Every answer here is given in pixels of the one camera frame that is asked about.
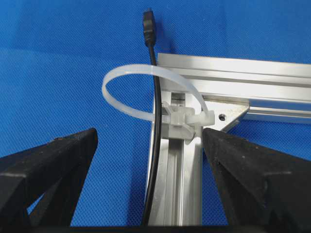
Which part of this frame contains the silver corner bracket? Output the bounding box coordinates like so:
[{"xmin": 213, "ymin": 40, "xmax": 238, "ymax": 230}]
[{"xmin": 203, "ymin": 100, "xmax": 250, "ymax": 132}]

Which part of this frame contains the aluminium extrusion frame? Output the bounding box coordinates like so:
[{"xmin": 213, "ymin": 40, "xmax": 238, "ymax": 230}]
[{"xmin": 148, "ymin": 53, "xmax": 311, "ymax": 232}]

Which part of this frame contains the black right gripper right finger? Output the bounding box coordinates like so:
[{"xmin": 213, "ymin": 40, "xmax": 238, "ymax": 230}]
[{"xmin": 202, "ymin": 128, "xmax": 311, "ymax": 232}]

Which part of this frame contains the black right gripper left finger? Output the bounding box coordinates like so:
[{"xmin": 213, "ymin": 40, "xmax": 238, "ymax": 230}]
[{"xmin": 0, "ymin": 128, "xmax": 98, "ymax": 230}]

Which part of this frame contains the black usb cable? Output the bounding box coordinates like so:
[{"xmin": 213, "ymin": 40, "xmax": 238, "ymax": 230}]
[{"xmin": 140, "ymin": 8, "xmax": 163, "ymax": 228}]

